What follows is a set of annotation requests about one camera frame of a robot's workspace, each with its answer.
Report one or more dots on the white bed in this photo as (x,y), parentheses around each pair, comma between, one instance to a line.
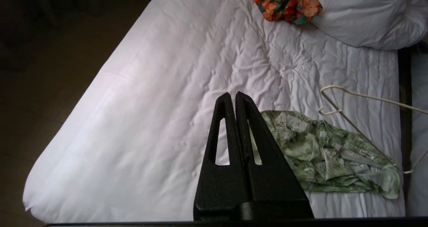
(167,103)

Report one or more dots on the green patterned shirt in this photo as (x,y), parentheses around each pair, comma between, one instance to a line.
(329,153)

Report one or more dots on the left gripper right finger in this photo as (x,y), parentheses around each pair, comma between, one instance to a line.
(271,183)

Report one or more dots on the orange floral garment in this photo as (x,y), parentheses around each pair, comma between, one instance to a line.
(284,3)

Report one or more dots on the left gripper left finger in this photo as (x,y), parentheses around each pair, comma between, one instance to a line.
(220,187)

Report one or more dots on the white duvet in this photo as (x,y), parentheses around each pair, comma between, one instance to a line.
(367,13)

